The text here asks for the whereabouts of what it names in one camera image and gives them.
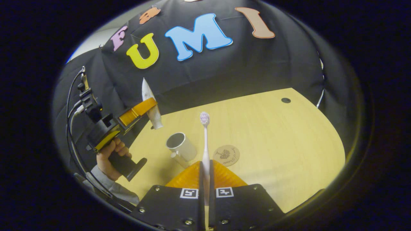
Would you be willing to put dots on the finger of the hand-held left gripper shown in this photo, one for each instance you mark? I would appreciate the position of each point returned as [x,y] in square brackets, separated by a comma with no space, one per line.
[138,110]

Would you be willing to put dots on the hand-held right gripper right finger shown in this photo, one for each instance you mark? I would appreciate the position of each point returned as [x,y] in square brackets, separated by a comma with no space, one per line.
[212,205]

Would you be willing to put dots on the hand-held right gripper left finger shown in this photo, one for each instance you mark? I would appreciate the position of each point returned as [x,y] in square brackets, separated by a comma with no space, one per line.
[201,199]

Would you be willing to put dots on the white toothpaste tube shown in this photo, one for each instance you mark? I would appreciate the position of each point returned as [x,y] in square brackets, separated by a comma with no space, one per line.
[147,91]

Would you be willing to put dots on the round wooden coaster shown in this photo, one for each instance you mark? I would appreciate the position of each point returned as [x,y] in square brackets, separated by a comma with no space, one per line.
[226,155]

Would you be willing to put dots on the white cup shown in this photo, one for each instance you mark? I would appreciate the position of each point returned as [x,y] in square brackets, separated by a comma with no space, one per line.
[186,149]

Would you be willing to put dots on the pink toothbrush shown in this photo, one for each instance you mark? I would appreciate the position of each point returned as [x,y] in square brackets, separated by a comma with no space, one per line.
[205,144]

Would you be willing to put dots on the black backdrop cloth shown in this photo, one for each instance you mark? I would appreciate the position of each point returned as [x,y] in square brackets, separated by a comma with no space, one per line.
[192,83]

